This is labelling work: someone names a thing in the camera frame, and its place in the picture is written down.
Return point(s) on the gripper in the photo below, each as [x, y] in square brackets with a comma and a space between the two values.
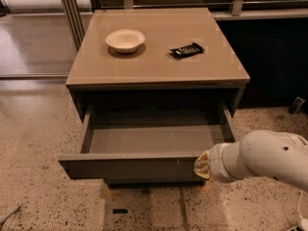
[216, 163]

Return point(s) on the grey top drawer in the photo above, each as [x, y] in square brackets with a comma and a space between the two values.
[148, 145]

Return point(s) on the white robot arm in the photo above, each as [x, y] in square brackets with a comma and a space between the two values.
[280, 156]

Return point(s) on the grey bedside cabinet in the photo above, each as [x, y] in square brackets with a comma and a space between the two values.
[105, 81]

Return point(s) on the small black floor object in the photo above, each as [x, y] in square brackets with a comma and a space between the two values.
[120, 211]

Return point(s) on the black remote control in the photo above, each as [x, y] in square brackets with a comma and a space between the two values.
[187, 51]

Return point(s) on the white ceramic bowl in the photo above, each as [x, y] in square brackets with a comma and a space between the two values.
[125, 40]

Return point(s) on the grey tool on floor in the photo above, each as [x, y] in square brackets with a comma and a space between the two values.
[4, 218]

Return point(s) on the grey metal frame post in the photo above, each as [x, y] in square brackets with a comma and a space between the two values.
[74, 20]

